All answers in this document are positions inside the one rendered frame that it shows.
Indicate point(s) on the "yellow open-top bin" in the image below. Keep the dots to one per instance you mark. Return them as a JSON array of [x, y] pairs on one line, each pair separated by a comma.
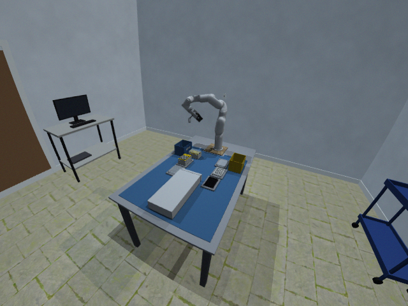
[[237, 164]]

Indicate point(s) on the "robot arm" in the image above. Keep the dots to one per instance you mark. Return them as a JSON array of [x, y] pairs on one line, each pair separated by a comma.
[[218, 104]]

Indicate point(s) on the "blue bench mat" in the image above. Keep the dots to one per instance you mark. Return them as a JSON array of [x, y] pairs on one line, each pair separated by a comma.
[[202, 212]]

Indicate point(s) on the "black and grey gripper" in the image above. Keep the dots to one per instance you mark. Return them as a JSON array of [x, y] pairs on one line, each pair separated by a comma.
[[196, 115]]

